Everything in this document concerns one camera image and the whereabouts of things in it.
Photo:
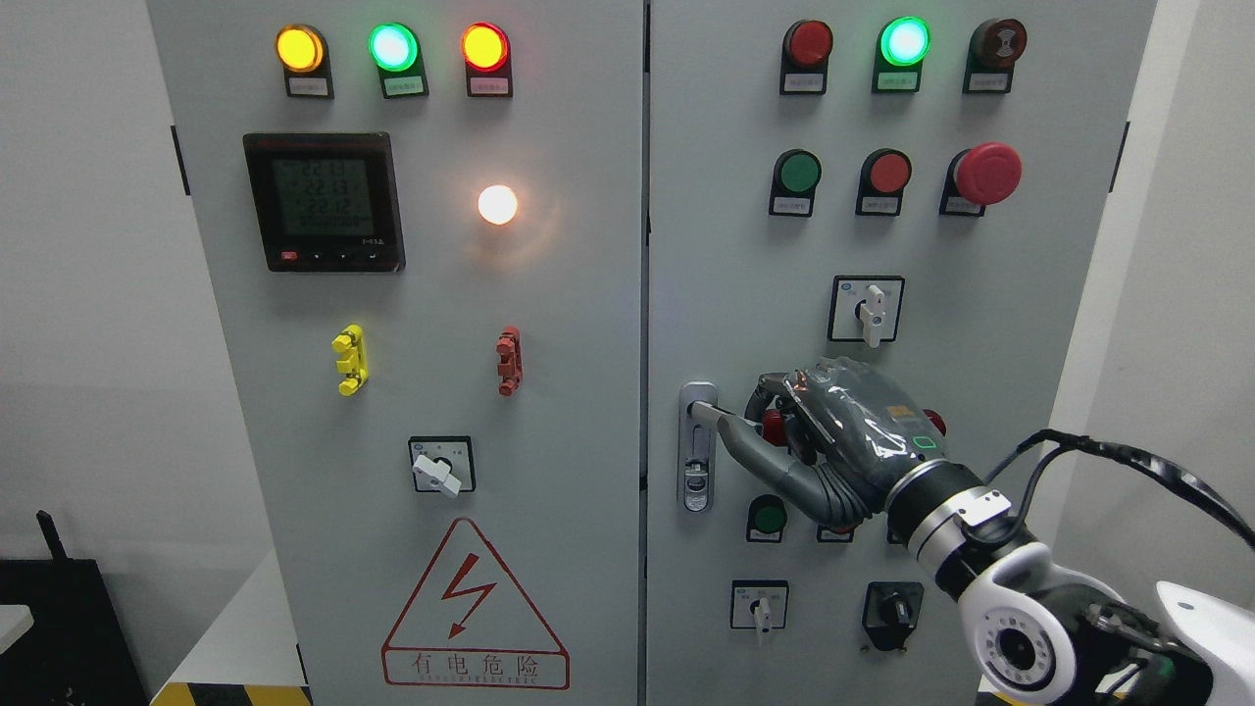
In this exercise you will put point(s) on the red electrical hazard sign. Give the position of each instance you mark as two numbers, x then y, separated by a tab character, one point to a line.
470	623

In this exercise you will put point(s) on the silver handle lock plate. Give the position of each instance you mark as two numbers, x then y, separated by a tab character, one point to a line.
696	448

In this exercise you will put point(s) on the red push button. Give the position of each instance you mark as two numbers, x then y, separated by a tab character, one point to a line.
824	534
882	181

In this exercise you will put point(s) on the dark red indicator top right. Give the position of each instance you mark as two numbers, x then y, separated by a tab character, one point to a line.
804	55

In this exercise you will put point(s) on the white upper rotary switch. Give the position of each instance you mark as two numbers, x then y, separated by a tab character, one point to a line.
865	309

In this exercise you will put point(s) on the black digital power meter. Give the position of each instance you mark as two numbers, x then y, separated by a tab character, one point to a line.
326	201

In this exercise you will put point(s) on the black box with antenna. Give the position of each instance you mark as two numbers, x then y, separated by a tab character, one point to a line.
75	652

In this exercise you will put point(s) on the red terminal connector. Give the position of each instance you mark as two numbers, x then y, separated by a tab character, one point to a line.
509	366

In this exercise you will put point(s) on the dark red indicator middle left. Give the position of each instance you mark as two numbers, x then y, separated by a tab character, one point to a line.
773	428

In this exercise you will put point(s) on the yellow terminal connector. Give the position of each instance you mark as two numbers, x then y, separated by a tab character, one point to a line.
351	361

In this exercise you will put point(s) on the red push button lower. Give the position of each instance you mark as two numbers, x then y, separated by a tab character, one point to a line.
824	534

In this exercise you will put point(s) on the red push button upper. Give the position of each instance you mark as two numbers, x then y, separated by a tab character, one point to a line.
882	181

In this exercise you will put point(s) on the green push button upper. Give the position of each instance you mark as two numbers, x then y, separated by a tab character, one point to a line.
796	175

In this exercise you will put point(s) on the green push button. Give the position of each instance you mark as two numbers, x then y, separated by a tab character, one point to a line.
796	175
766	519

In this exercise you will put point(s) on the grey cabinet door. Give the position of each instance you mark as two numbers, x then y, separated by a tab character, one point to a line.
566	270
989	303

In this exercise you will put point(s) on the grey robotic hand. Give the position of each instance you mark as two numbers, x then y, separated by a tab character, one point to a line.
856	440

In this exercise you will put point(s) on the silver door handle lever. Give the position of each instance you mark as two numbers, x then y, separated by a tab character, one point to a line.
708	415

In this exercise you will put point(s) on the red lit indicator light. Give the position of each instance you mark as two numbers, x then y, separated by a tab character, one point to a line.
486	50

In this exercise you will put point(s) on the dark buzzer unit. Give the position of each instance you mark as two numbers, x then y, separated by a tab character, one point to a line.
994	50

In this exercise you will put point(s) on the red emergency stop button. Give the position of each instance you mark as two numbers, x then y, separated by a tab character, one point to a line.
979	177

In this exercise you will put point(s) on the green push button lower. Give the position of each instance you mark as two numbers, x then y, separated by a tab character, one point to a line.
766	519

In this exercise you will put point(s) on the green indicator light top left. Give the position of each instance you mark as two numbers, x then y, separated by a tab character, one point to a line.
399	60

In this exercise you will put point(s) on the dark red indicator middle right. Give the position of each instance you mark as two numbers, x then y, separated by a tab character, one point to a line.
937	421

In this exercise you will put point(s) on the green lit indicator top right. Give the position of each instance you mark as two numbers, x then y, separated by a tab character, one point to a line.
901	49

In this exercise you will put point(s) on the yellow indicator light top left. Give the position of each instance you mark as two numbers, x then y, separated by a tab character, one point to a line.
303	54

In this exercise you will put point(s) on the black rotary knob switch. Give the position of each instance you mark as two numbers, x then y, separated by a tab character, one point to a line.
891	613

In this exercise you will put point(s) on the white lit indicator lamp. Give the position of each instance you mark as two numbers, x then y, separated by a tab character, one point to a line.
498	204

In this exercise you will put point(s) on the white left rotary switch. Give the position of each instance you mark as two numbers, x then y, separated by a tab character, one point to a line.
443	464

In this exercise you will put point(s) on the dark red indicator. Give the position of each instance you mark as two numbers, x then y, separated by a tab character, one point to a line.
773	428
804	55
937	421

